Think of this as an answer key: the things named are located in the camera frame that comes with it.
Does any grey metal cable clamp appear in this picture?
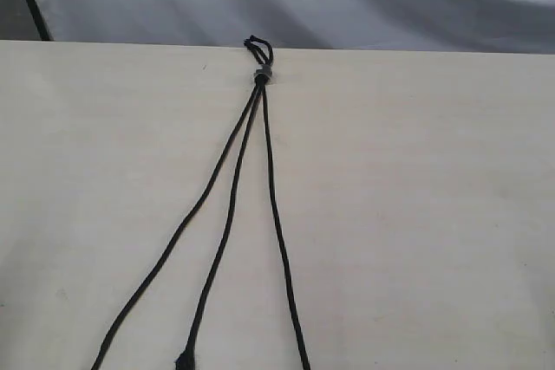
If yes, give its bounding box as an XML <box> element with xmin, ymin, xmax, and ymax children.
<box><xmin>254</xmin><ymin>65</ymin><xmax>272</xmax><ymax>85</ymax></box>

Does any black stand pole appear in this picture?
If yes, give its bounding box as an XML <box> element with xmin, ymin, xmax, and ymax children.
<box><xmin>24</xmin><ymin>0</ymin><xmax>52</xmax><ymax>42</ymax></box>

